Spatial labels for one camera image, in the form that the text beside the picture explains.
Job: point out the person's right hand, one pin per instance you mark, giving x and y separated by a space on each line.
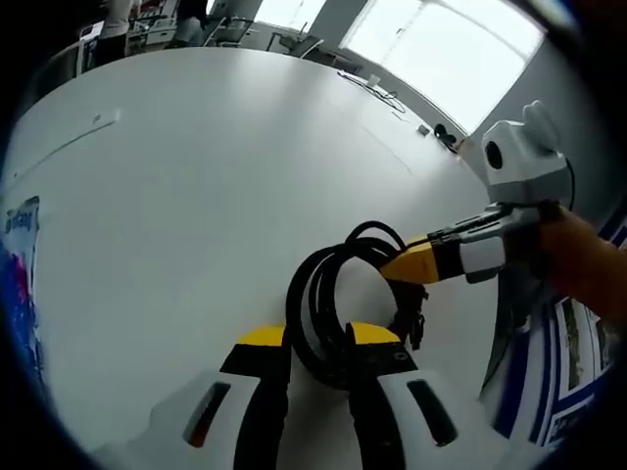
563 245

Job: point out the blue wall poster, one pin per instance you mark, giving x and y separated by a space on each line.
578 333

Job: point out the grey office chair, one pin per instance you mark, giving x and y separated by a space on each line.
230 32
294 44

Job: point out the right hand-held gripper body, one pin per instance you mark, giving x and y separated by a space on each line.
529 166

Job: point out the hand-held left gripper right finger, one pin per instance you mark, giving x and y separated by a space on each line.
392 406

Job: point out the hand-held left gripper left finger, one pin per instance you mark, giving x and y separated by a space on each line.
235 396

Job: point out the black object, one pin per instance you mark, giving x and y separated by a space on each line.
442 132

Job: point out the white table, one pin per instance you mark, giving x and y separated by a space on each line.
220 171

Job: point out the small dark object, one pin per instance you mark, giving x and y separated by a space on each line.
422 128

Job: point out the blue tissue pack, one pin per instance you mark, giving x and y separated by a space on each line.
19 303

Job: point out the large window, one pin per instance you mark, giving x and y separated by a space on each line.
441 49

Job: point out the small white cup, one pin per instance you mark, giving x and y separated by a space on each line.
373 79

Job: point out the clear printed plastic bag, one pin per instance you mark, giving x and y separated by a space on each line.
22 218

